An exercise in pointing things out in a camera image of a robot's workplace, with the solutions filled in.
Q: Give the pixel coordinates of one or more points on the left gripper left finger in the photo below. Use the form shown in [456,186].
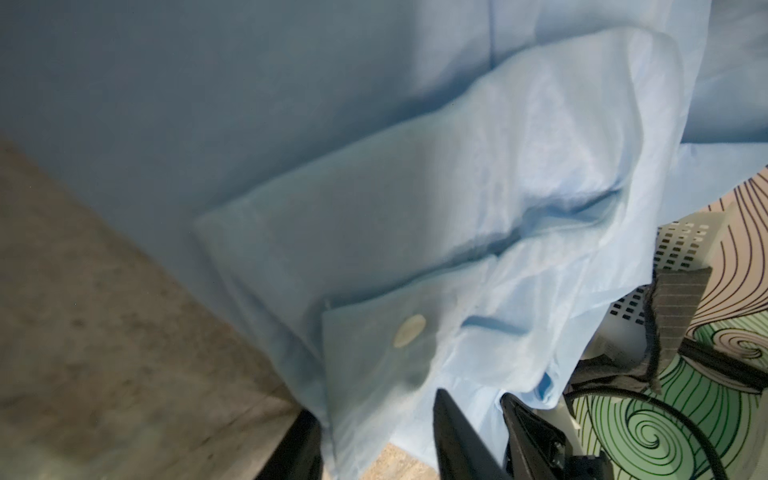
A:
[298,455]

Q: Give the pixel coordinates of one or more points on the white perforated plastic basket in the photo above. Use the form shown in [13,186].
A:
[684,245]

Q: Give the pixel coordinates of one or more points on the right black frame post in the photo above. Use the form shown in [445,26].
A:
[724,364]

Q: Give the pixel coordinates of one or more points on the light blue long sleeve shirt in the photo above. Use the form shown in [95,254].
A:
[391,197]

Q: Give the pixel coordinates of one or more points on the dark grey striped shirt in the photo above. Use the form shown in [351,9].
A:
[675,298]

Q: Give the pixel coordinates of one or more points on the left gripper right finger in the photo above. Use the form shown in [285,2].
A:
[461,454]

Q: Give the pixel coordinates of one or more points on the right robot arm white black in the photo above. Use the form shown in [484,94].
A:
[645,442]

